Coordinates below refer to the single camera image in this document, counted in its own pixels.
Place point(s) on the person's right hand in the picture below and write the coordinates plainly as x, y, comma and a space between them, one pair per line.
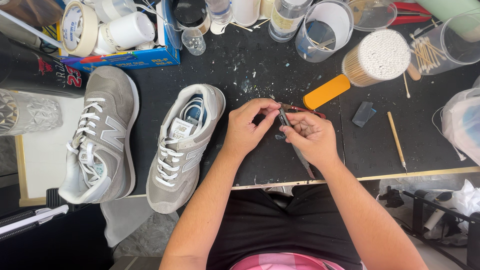
313, 137

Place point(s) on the person's left hand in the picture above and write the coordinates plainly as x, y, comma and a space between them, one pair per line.
243, 127

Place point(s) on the grey utility knife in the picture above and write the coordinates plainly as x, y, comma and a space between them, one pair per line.
290, 140

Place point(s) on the black cutting mat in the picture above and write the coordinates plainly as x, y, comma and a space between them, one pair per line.
262, 112

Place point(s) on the orange sanding block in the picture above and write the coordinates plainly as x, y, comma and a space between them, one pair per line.
326, 92

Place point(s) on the small grey sandpaper piece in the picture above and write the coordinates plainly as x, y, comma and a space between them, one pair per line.
363, 113

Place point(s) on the grey suede sneaker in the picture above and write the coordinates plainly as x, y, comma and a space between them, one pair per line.
183, 150
101, 137

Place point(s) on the person's black shorts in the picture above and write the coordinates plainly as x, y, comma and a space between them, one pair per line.
285, 225

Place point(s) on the small clear plastic cup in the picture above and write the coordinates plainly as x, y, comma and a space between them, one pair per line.
194, 41

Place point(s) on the round container of cotton swabs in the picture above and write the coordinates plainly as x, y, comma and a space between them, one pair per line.
377, 56

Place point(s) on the clear plastic cup with tools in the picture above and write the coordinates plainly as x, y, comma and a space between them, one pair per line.
324, 32

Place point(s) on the single cotton swab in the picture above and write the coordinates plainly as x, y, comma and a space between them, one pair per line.
406, 85

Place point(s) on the white cylinder container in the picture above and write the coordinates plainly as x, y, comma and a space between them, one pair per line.
245, 11

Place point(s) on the clear plastic jar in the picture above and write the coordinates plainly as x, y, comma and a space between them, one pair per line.
287, 18

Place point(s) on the clear plastic bottle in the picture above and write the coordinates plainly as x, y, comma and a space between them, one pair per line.
220, 11

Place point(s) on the black lidded jar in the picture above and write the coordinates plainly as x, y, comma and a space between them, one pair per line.
193, 15

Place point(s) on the person's pink shirt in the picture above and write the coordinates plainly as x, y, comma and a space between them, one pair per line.
287, 261

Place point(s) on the blue cardboard box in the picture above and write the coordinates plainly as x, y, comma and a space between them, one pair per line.
127, 56

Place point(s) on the white plastic bag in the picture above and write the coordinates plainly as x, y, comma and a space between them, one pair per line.
463, 122

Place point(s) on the white plastic bottle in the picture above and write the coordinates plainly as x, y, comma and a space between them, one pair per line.
125, 33

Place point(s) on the black metal rack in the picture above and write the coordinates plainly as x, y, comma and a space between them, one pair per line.
438, 221

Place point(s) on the clear cup with used swabs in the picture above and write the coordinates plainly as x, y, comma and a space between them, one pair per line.
446, 43

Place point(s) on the roll of masking tape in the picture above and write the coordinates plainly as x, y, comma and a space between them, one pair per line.
78, 28

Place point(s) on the black printed box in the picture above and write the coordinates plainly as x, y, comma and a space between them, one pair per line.
41, 71

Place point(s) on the clear faceted glass vase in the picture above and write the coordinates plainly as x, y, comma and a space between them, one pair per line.
28, 112

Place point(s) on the white board with wooden frame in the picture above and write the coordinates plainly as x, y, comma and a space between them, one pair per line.
45, 150

